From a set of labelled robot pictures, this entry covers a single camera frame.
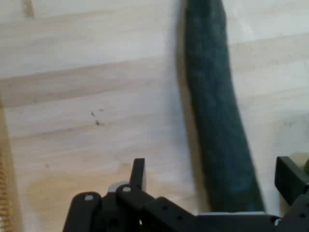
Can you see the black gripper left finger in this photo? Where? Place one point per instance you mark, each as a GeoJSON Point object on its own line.
{"type": "Point", "coordinates": [125, 212]}

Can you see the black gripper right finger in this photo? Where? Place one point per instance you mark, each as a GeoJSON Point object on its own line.
{"type": "Point", "coordinates": [293, 178]}

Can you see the green bell pepper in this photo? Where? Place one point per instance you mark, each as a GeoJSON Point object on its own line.
{"type": "Point", "coordinates": [306, 165]}

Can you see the long dark green cucumber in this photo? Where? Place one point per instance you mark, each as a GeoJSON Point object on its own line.
{"type": "Point", "coordinates": [210, 96]}

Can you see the wooden cutting board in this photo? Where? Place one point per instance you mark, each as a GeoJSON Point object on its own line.
{"type": "Point", "coordinates": [96, 72]}

